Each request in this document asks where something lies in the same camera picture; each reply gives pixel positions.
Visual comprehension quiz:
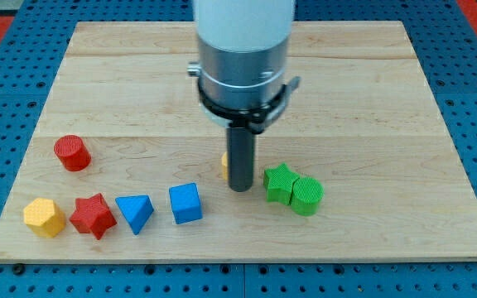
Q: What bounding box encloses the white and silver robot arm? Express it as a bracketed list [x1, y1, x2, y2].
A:
[188, 0, 299, 134]

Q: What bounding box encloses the yellow block behind rod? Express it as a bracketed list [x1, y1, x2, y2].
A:
[220, 151, 229, 180]

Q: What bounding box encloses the black clamp ring with lever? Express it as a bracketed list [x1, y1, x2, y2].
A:
[196, 75, 301, 135]

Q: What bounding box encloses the red star block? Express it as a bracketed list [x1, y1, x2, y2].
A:
[70, 193, 117, 240]

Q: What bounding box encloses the red cylinder block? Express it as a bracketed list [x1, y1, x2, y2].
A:
[53, 135, 91, 171]

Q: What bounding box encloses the yellow hexagon block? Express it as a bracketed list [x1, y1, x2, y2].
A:
[23, 198, 66, 238]

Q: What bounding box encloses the blue triangle block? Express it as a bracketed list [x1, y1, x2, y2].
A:
[115, 195, 154, 235]

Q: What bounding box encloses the green cylinder block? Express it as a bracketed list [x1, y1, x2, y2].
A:
[290, 177, 324, 216]

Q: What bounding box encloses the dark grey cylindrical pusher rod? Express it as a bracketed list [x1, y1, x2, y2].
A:
[226, 127, 255, 192]

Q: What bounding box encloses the wooden board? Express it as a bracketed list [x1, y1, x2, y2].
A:
[0, 22, 477, 264]

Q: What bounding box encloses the green star block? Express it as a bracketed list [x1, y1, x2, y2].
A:
[263, 163, 300, 205]

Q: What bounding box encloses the blue cube block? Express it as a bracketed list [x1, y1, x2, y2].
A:
[169, 183, 203, 224]

